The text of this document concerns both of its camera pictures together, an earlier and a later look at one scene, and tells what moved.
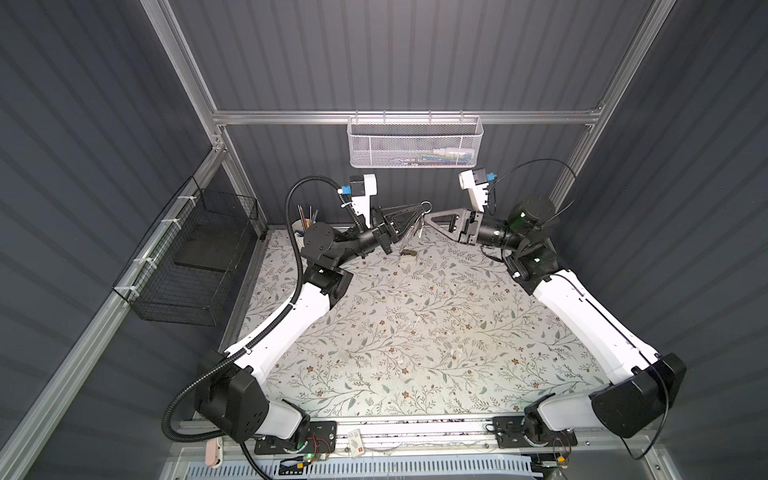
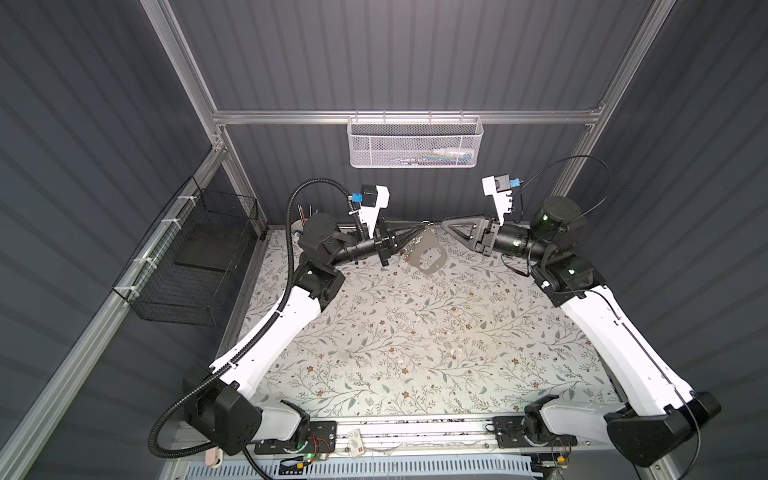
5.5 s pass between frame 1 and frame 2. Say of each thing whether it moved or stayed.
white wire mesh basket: stayed
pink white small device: stayed
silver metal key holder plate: moved
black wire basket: stayed
